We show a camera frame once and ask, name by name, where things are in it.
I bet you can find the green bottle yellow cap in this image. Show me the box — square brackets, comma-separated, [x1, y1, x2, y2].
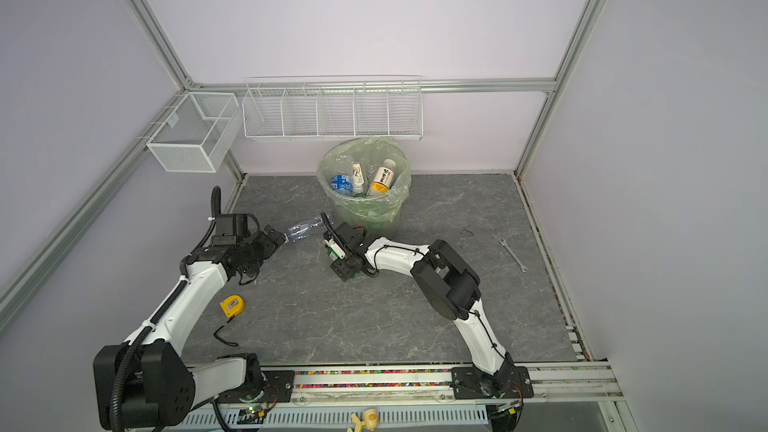
[326, 246, 364, 282]

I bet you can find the clear bottle green cap small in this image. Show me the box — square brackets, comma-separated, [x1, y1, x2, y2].
[352, 163, 366, 197]

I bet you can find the clear bottle blue label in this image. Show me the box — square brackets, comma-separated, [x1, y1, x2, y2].
[330, 155, 355, 197]

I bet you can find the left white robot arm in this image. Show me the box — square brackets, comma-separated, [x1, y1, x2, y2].
[93, 187, 285, 431]

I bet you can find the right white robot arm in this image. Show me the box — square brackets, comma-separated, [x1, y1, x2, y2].
[320, 213, 534, 401]

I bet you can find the green-lined mesh waste bin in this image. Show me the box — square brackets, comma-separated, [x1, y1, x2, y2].
[317, 136, 412, 238]

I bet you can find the clear bottle dark blue neck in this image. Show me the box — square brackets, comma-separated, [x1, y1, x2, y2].
[285, 215, 326, 243]

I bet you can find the yellow tape measure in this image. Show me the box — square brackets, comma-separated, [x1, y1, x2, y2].
[213, 295, 245, 348]

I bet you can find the silver wrench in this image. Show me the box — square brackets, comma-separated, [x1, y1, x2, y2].
[498, 238, 528, 273]

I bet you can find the yellow toy figure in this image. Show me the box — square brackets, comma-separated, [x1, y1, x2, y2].
[347, 408, 380, 432]

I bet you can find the white mesh wall basket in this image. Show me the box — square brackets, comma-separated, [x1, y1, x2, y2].
[147, 92, 243, 173]

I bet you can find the white wire wall shelf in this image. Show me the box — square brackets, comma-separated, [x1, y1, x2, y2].
[241, 75, 424, 141]

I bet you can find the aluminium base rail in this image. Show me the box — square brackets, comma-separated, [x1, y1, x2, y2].
[155, 362, 628, 412]

